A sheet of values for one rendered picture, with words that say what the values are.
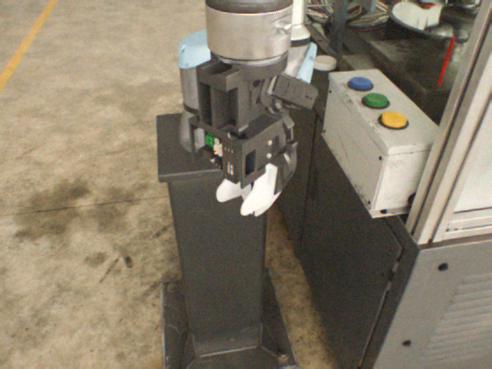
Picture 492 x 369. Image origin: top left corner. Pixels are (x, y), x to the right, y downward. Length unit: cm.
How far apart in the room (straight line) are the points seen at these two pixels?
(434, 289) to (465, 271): 7
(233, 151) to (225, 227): 60
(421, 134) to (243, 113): 40
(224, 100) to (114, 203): 162
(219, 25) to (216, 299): 91
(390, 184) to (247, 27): 45
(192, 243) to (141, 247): 76
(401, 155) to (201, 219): 46
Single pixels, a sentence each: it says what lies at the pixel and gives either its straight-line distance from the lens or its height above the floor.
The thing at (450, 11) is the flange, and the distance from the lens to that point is 114.
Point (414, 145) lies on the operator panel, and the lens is 69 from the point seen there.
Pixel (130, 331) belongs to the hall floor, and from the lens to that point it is 151.
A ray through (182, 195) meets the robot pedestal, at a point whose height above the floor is 68.
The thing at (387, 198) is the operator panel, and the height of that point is 79.
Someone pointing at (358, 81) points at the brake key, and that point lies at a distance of 84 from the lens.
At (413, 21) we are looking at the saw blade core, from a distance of 108.
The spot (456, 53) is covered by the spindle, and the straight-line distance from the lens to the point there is 116.
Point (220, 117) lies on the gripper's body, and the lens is 38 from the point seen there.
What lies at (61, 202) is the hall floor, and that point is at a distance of 206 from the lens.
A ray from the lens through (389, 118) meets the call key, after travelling 73.
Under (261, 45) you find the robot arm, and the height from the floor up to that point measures 113.
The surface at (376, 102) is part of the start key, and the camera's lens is 77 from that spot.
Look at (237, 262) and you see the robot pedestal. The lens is 106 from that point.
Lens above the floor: 125
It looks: 39 degrees down
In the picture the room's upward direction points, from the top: straight up
